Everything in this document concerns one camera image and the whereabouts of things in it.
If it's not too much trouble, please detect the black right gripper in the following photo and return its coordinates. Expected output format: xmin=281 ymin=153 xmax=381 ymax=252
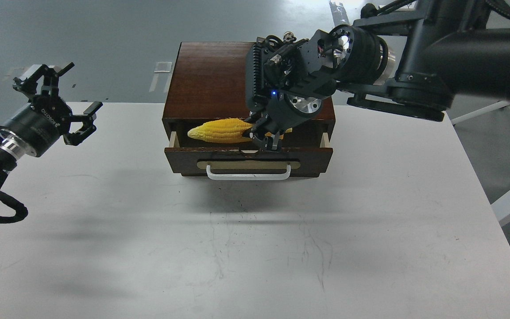
xmin=243 ymin=32 xmax=337 ymax=152

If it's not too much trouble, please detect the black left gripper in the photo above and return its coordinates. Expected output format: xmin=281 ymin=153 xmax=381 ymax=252
xmin=2 ymin=62 xmax=103 ymax=157

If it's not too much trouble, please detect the yellow corn cob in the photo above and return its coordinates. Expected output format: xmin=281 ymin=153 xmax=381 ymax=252
xmin=187 ymin=117 xmax=293 ymax=144

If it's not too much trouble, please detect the white drawer handle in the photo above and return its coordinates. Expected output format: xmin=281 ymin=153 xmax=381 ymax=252
xmin=206 ymin=165 xmax=291 ymax=180

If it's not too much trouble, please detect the dark wooden drawer front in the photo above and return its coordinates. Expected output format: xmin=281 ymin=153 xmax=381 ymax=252
xmin=164 ymin=132 xmax=333 ymax=178

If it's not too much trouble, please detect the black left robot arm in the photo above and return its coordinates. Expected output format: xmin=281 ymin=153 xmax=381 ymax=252
xmin=0 ymin=63 xmax=103 ymax=224

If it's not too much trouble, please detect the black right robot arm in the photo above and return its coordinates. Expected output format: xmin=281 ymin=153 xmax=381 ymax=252
xmin=243 ymin=0 xmax=510 ymax=152

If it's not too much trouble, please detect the dark wooden drawer cabinet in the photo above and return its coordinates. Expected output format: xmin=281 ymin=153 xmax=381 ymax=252
xmin=162 ymin=42 xmax=336 ymax=159

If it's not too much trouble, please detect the black tape strip on floor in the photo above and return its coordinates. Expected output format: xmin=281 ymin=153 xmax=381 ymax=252
xmin=328 ymin=0 xmax=352 ymax=27

